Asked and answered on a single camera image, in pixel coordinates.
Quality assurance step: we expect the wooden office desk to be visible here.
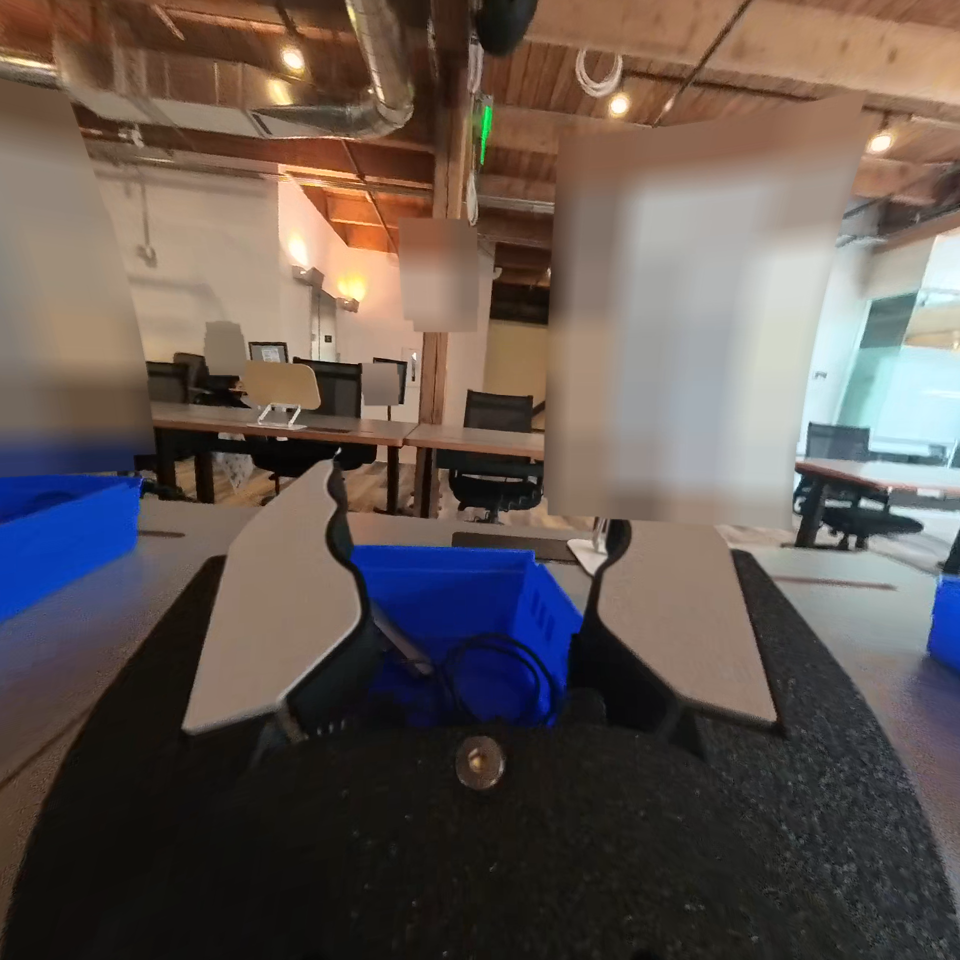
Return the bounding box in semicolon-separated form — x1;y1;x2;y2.
792;458;960;550

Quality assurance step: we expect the black dome fixture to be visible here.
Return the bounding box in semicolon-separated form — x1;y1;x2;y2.
474;0;541;58

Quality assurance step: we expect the wooden support column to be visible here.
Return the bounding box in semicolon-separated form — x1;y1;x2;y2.
417;90;493;514

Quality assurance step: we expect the dark office desk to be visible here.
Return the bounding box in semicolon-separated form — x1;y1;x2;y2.
147;402;549;519

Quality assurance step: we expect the metal ventilation duct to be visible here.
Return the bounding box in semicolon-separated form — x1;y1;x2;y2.
53;0;418;139

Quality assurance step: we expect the wooden board on stand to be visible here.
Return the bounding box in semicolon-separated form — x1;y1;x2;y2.
240;360;324;432

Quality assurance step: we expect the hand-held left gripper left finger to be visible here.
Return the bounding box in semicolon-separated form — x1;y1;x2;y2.
183;459;436;751

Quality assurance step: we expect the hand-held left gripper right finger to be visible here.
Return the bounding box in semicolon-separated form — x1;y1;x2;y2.
575;518;781;739

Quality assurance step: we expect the coiled white cable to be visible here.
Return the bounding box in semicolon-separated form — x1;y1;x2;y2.
575;45;627;100

